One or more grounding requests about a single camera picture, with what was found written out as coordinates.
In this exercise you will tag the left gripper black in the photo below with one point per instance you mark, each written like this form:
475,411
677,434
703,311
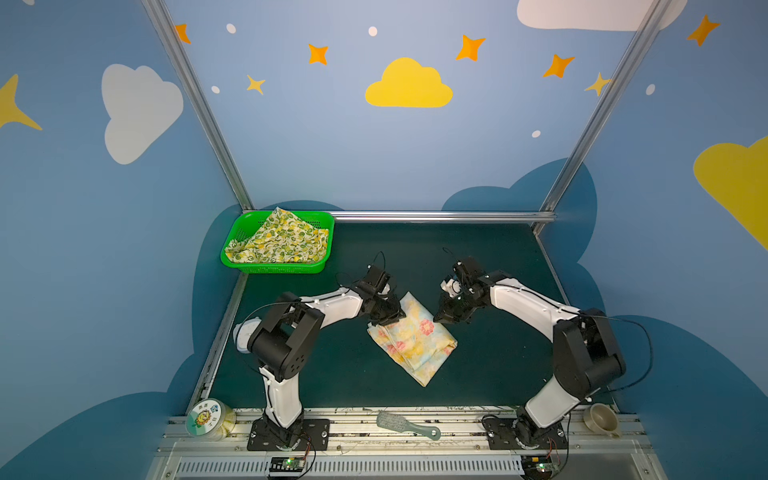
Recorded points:
387,306

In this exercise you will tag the round clear jar green lid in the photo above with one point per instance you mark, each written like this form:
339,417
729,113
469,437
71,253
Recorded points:
211,420

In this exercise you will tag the green lemon print skirt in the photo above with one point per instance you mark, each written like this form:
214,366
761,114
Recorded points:
282,238

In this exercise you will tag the green hair brush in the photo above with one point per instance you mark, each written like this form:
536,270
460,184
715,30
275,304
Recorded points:
398,423

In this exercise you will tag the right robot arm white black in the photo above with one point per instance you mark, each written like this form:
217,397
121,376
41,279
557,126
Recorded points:
586,355

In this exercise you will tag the green plastic basket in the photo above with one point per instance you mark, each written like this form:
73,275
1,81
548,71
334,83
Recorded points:
247,224

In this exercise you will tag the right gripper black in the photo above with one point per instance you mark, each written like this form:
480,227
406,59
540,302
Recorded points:
454,303

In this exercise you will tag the beige ceramic cup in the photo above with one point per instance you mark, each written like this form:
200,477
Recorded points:
602,420

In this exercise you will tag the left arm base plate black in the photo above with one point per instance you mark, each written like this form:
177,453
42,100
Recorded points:
266,435

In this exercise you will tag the pastel floral skirt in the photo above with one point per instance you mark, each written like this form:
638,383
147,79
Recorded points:
416,343

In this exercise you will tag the left controller circuit board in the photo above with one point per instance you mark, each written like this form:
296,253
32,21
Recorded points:
286,467

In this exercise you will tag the controller circuit board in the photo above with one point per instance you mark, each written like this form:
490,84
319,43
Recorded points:
536,468
286,467

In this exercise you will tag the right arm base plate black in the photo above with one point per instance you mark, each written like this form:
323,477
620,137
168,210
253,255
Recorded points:
506,433

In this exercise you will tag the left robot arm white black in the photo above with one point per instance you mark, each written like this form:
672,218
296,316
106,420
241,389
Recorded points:
282,340

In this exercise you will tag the aluminium rail base frame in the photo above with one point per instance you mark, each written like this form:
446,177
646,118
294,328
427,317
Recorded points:
359,449

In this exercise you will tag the right controller circuit board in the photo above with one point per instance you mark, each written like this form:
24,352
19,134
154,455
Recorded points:
536,468

